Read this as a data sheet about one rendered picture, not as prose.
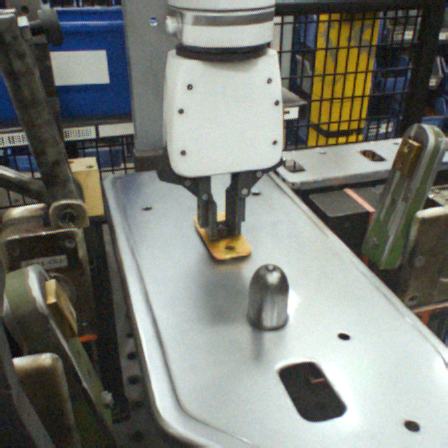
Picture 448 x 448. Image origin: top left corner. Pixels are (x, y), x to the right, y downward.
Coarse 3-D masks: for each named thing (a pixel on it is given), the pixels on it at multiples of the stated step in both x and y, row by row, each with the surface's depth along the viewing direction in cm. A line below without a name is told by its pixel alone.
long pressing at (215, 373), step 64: (128, 192) 60; (256, 192) 61; (128, 256) 48; (192, 256) 48; (256, 256) 48; (320, 256) 48; (192, 320) 40; (320, 320) 40; (384, 320) 40; (192, 384) 34; (256, 384) 34; (384, 384) 34
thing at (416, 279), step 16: (432, 192) 50; (432, 208) 49; (416, 224) 47; (432, 224) 47; (416, 240) 48; (432, 240) 48; (416, 256) 48; (432, 256) 49; (384, 272) 53; (400, 272) 50; (416, 272) 50; (432, 272) 50; (400, 288) 51; (416, 288) 51; (432, 288) 51; (416, 304) 52; (432, 304) 53; (432, 320) 54
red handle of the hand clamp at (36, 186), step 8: (0, 168) 41; (8, 168) 42; (0, 176) 41; (8, 176) 41; (16, 176) 41; (24, 176) 42; (0, 184) 41; (8, 184) 41; (16, 184) 41; (24, 184) 42; (32, 184) 42; (40, 184) 43; (16, 192) 42; (24, 192) 42; (32, 192) 42; (40, 192) 42; (40, 200) 43; (48, 200) 43
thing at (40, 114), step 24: (0, 24) 35; (24, 24) 36; (48, 24) 36; (0, 48) 35; (24, 48) 36; (0, 72) 36; (24, 72) 37; (24, 96) 37; (24, 120) 38; (48, 120) 39; (48, 144) 40; (48, 168) 40; (48, 192) 41; (72, 192) 42
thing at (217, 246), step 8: (224, 216) 53; (224, 224) 50; (200, 232) 51; (224, 232) 50; (208, 240) 49; (216, 240) 49; (224, 240) 49; (232, 240) 49; (240, 240) 49; (216, 248) 48; (224, 248) 48; (240, 248) 48; (248, 248) 48; (216, 256) 47; (224, 256) 47; (232, 256) 47
